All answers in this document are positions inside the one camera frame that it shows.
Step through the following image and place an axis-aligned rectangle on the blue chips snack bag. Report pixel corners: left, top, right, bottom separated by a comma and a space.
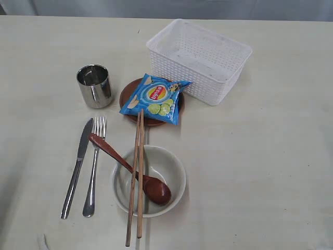
120, 74, 191, 125

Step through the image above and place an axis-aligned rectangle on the wooden chopstick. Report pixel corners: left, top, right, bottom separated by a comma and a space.
136, 109, 144, 239
125, 113, 140, 247

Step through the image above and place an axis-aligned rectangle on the speckled white bowl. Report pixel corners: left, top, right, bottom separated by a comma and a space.
111, 145, 186, 218

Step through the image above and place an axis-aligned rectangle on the brown round plate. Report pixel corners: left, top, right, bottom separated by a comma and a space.
119, 78, 185, 127

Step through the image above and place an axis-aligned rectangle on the dark brown wooden spoon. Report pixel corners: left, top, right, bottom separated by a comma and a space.
88, 133, 171, 206

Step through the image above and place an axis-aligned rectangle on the silver metal fork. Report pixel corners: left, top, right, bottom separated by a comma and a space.
83, 116, 107, 217

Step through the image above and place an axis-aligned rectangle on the silver table knife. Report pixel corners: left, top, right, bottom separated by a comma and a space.
61, 118, 93, 219

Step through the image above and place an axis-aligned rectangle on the clear drinking glass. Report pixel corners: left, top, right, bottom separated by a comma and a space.
76, 64, 112, 109

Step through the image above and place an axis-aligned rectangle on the white perforated plastic basket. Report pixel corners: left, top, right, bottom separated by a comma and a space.
146, 19, 252, 106

